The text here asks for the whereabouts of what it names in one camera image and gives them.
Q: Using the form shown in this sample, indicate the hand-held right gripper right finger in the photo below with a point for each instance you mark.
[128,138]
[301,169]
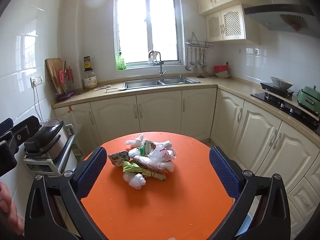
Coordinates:
[222,172]

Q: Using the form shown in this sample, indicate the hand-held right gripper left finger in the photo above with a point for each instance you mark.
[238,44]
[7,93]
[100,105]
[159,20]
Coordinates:
[90,172]

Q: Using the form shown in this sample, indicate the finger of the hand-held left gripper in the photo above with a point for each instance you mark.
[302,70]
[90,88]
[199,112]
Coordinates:
[25,128]
[6,125]

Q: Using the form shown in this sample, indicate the beige printed wrapper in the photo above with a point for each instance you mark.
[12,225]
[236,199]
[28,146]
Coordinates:
[118,158]

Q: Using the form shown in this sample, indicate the yellow-green wrapper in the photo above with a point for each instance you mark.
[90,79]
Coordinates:
[132,167]

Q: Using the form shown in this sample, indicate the white tissue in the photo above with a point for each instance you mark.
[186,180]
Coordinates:
[135,141]

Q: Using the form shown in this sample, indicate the white plastic bag red print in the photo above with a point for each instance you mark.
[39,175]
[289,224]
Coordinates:
[162,155]

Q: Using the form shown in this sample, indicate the white green snack packet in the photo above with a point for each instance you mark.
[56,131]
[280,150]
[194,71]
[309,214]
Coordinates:
[147,146]

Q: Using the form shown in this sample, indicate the yellow snack wrapper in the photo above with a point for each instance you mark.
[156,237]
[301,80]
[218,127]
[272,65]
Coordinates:
[156,175]

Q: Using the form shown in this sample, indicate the person's left hand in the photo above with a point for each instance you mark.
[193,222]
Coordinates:
[7,200]

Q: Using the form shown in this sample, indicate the dark rice cooker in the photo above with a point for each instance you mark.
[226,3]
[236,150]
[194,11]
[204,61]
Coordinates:
[50,135]

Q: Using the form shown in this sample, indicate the metal kitchen cart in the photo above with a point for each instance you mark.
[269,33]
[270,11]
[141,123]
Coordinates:
[47,163]

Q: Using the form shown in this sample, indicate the clear hanging plastic bag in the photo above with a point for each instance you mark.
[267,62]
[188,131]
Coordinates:
[75,125]

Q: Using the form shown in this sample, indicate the purple dish rack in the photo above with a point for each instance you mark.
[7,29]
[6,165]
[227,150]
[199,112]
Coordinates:
[65,95]

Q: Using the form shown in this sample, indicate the wooden cutting board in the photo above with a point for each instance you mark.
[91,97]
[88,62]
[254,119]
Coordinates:
[53,72]

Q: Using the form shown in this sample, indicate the glass jar with label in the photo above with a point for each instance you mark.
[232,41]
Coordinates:
[90,80]

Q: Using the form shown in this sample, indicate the cream lower kitchen cabinets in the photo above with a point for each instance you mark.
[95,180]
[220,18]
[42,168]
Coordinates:
[160,115]

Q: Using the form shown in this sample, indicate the white cloth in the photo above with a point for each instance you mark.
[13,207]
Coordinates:
[101,88]

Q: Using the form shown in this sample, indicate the beige kitchen countertop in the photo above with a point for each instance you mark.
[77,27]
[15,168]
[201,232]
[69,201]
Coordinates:
[225,86]

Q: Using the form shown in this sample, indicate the white rice paddle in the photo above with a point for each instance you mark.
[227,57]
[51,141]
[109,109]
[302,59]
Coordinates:
[116,89]

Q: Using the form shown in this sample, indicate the dark sauce bottle yellow label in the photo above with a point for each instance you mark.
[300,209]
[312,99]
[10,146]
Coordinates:
[87,63]

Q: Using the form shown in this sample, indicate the black gas stove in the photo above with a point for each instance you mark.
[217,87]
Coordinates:
[287,107]

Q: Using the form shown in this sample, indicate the white bowl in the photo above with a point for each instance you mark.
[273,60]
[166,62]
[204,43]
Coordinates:
[222,75]

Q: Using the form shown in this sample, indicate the dark scrub pad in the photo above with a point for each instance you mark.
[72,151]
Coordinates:
[203,75]

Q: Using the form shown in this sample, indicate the red plastic container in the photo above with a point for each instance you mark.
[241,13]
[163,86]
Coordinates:
[221,68]

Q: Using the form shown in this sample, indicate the steel double sink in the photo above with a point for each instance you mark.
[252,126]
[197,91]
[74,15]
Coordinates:
[142,83]

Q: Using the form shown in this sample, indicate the steel skimmer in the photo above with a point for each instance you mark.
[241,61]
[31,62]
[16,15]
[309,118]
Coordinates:
[205,68]

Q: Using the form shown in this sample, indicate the steel wok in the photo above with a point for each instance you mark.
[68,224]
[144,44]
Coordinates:
[281,82]

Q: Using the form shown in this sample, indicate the steel spatula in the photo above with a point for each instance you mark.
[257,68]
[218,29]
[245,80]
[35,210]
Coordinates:
[196,67]

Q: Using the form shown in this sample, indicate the steel ladle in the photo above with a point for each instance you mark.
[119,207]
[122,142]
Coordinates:
[188,66]

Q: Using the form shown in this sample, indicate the steel spoon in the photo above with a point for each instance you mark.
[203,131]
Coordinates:
[200,61]

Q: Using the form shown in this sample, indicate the green cooking pot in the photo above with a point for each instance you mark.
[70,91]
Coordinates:
[308,98]

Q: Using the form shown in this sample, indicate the green dish soap bottle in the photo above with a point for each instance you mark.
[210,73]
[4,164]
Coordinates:
[121,62]

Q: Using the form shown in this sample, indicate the steel kitchen faucet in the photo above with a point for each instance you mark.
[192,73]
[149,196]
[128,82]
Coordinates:
[161,67]

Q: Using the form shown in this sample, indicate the beige rag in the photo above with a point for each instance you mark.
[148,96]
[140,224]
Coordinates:
[154,55]

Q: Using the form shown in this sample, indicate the cream lattice door cabinet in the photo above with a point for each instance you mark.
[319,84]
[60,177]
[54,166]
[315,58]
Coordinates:
[231,25]

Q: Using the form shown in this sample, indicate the white framed window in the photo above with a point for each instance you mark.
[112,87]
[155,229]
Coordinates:
[160,30]

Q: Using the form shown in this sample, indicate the grey range hood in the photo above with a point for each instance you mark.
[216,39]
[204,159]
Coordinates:
[282,12]

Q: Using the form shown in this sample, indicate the white wall socket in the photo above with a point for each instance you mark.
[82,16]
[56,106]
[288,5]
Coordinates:
[36,81]

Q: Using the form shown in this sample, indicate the wall outlet with plug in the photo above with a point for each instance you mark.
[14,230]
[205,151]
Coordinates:
[230,63]

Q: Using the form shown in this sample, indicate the metal utensil rail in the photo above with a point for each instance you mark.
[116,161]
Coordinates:
[200,44]

